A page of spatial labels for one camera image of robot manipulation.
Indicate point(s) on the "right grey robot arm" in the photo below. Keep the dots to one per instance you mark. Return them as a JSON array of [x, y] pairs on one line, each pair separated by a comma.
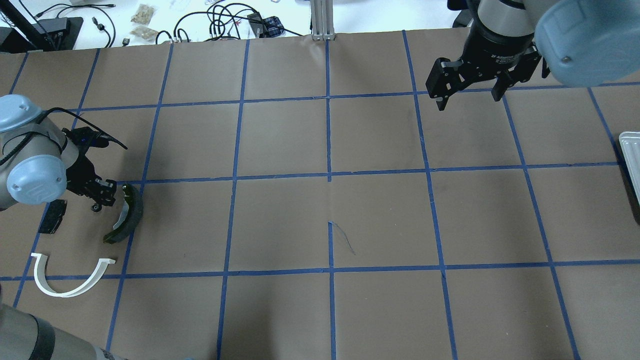
[[582, 43]]

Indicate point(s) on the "olive green brake shoe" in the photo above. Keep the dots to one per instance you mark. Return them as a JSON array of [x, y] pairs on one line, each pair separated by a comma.
[[130, 216]]

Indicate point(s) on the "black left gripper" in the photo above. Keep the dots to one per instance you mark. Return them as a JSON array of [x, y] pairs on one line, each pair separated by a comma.
[[78, 175]]

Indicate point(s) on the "silver ribbed metal tray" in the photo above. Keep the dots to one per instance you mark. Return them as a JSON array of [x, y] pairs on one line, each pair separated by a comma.
[[630, 146]]

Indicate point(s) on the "black brake pad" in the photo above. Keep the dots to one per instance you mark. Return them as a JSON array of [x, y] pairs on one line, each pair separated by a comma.
[[53, 217]]

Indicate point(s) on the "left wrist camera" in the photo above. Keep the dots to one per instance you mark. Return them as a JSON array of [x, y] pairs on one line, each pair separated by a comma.
[[85, 137]]

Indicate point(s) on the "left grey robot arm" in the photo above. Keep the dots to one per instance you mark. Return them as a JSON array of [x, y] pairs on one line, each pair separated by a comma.
[[41, 161]]

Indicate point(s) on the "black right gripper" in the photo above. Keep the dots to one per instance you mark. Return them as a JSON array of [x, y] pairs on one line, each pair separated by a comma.
[[495, 48]]

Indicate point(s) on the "aluminium frame post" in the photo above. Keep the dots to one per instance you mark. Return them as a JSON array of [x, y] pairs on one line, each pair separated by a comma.
[[322, 20]]

